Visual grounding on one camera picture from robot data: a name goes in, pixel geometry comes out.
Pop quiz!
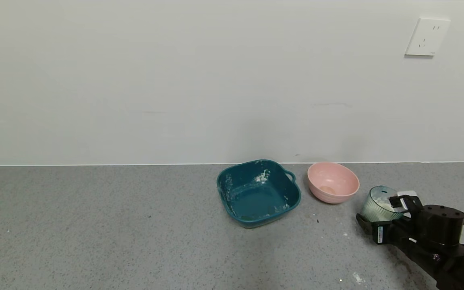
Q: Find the white powder heap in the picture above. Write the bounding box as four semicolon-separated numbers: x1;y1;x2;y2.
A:
373;195;394;210

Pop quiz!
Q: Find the pink ribbed bowl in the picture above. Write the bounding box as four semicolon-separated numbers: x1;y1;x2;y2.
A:
307;162;360;204

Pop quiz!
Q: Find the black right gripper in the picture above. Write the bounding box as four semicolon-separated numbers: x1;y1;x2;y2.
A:
356;213;413;245

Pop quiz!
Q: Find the white wall socket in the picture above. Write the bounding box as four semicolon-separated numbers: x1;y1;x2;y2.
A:
404;17;451;56

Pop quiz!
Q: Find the teal square handled tray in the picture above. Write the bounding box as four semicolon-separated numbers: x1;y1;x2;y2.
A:
216;159;302;229

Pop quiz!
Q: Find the clear ribbed plastic cup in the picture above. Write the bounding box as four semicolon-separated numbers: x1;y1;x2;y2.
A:
359;186;406;223

